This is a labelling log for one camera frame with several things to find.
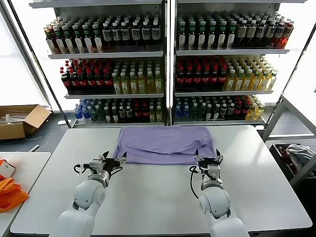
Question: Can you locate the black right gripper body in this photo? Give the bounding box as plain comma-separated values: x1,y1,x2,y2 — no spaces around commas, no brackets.
198,158,222,174

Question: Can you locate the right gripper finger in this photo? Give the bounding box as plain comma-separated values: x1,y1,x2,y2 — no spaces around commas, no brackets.
214,148,225,164
193,148,204,165

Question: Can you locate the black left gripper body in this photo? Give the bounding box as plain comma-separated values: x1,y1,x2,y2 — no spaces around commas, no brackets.
102,159,123,177

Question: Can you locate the purple t-shirt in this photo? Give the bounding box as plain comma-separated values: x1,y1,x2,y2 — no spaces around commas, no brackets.
113,125,217,165

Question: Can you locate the small cola bottle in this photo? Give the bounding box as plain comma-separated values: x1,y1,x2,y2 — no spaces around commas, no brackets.
234,100,242,119
134,103,142,123
241,100,249,119
141,103,149,123

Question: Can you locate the black plastic crate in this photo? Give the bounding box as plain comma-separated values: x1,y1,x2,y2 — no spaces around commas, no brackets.
269,143,316,183

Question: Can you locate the red crumpled garment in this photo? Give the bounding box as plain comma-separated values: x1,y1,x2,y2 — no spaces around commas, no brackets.
277,146,297,176

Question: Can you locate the cola bottle red cap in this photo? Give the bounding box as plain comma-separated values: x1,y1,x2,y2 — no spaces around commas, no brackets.
218,65,227,91
86,69,96,92
209,65,219,91
70,69,80,92
78,69,88,92
184,66,194,91
193,66,202,91
103,69,113,93
175,66,185,91
201,66,210,91
95,69,104,93
60,70,73,92

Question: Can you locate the grey crumpled garment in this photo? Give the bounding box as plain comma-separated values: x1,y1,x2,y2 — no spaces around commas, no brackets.
285,144,316,171

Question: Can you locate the open cardboard box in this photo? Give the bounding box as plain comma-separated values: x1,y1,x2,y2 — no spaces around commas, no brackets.
0,105,52,141

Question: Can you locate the white strips bundle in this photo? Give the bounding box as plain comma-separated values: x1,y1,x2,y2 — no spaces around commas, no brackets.
0,113,28,124

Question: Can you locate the white and orange carton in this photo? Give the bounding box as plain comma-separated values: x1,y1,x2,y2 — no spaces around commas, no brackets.
0,159,17,179

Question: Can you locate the orange cloth bag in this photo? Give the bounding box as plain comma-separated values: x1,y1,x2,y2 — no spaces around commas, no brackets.
0,174,29,213

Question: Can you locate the grey metal shelf unit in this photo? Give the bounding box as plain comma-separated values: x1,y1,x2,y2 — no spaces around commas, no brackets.
29,0,166,129
170,0,307,127

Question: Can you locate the dark bottle green cap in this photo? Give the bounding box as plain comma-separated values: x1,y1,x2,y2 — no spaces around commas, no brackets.
72,24,84,54
53,25,65,54
81,24,94,54
216,20,227,50
187,21,197,51
206,21,217,51
177,21,187,51
226,20,237,50
91,23,104,53
62,24,75,54
197,21,207,51

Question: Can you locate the black bottle grey label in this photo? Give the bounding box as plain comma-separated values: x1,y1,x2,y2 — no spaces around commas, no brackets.
274,21,285,49
120,22,131,52
265,20,277,49
101,22,112,53
111,22,121,52
130,22,141,52
140,21,151,52
255,20,267,49
150,21,160,52

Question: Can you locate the red tea bottle white cap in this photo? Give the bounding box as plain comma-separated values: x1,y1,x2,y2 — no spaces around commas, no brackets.
44,27,56,55

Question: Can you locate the dark bottle beige label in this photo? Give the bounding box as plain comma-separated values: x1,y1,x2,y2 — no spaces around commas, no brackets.
236,20,247,49
245,20,257,49

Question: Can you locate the red drink bottle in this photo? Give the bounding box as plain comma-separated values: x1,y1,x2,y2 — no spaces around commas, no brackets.
281,21,294,49

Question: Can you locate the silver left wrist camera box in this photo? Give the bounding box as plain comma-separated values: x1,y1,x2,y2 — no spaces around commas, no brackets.
87,158,104,174

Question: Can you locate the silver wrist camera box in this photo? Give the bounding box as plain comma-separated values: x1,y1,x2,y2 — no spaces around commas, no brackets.
87,158,104,174
205,164,222,183

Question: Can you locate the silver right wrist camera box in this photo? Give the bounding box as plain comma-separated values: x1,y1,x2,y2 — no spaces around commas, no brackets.
205,164,222,183

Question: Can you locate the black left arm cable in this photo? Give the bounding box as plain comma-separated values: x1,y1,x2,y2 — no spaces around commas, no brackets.
73,162,90,175

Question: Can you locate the grey metal frame table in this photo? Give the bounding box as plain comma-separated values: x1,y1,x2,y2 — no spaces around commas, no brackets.
261,93,316,188

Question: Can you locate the dark slanted frame post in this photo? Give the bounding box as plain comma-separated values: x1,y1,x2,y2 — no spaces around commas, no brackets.
278,22,316,99
6,0,73,129

